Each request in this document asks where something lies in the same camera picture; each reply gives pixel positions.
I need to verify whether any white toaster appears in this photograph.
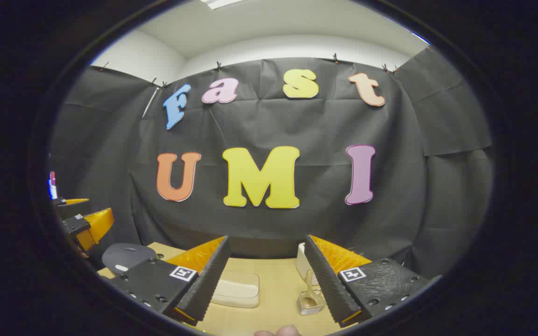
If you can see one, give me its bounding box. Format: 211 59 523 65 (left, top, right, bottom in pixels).
296 243 320 286

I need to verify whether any black rice cooker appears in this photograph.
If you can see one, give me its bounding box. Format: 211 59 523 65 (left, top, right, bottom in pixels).
97 243 160 280

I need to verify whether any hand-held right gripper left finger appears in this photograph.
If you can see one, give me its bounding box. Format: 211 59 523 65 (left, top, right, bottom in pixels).
108 236 231 327

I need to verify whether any wooden spoon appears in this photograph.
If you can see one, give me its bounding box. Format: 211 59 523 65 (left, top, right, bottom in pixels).
305 270 320 309

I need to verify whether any cream rice container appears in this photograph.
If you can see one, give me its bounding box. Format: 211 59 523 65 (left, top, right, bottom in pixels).
211 271 260 308

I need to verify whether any clear chopstick holder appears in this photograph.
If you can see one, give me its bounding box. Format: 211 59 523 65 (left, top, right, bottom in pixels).
297 268 328 316

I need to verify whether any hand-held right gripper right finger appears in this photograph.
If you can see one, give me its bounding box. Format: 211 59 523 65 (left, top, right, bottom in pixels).
304 235 442 328

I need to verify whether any ceiling light panel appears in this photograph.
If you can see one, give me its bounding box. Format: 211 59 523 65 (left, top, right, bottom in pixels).
201 0 244 10

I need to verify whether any black backdrop cloth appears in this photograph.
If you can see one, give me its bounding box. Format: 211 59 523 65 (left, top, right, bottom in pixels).
50 47 494 280

